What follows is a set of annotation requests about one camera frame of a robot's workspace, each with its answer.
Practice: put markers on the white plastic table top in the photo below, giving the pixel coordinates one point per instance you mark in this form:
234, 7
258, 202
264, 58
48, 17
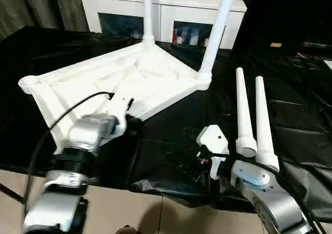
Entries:
129, 75

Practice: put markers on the white plastic table leg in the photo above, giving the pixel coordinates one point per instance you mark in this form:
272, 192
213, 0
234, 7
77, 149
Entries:
149, 13
218, 31
243, 109
264, 125

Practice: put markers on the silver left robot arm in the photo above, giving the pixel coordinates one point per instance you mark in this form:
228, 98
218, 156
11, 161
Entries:
77, 151

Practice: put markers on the black mat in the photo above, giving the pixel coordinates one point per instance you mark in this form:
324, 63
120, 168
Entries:
168, 153

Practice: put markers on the small red white container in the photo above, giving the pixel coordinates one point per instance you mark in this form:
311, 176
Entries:
179, 38

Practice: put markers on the dark rounded robot foot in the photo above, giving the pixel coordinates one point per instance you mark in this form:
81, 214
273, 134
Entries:
127, 230

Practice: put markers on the small white cup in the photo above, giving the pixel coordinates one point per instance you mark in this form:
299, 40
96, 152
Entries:
207, 42

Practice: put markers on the white cabinet with glass doors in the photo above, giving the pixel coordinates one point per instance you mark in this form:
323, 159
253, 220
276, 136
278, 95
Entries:
122, 3

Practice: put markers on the small tan label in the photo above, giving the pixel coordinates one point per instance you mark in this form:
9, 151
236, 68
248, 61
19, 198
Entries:
275, 45

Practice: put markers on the black stand leg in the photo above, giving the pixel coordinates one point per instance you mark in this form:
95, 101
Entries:
13, 193

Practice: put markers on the grey curtain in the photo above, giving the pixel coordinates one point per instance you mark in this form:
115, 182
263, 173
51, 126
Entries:
36, 8

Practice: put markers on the white flat board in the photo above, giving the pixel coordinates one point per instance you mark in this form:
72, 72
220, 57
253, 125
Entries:
329, 65

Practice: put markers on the black cabinet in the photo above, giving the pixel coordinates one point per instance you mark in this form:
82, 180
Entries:
288, 13

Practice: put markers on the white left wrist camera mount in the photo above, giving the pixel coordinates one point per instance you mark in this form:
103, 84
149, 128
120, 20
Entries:
119, 112

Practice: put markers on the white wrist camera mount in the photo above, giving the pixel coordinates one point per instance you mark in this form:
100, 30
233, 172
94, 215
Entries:
214, 138
119, 112

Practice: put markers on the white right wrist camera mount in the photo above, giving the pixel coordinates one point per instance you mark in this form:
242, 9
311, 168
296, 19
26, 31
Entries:
214, 138

